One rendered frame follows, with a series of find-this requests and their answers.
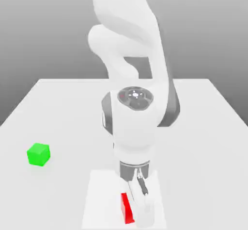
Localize small red cube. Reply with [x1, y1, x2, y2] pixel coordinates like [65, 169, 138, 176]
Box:
[120, 192, 136, 225]

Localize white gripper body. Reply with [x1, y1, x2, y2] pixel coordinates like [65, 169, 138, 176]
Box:
[127, 170, 158, 214]

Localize small green cube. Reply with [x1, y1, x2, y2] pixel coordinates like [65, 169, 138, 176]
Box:
[26, 142, 51, 167]

